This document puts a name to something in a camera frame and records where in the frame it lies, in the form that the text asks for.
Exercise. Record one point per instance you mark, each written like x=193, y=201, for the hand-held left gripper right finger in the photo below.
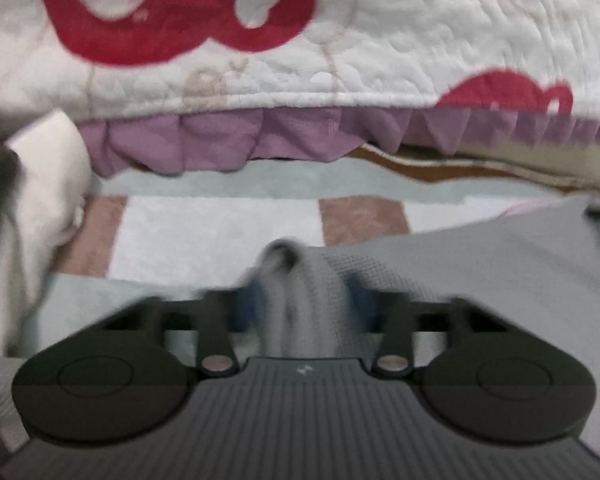
x=362, y=304

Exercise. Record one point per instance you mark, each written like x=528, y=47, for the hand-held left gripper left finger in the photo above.
x=245, y=306

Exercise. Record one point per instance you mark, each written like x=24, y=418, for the grey garment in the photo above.
x=480, y=270

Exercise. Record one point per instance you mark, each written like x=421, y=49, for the beige foam mattress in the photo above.
x=530, y=157

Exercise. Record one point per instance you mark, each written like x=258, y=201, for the brown trimmed mat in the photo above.
x=430, y=172

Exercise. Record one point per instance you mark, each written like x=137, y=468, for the cream white cloth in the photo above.
x=45, y=185

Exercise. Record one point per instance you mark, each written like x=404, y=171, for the white bear print quilt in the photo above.
x=430, y=35

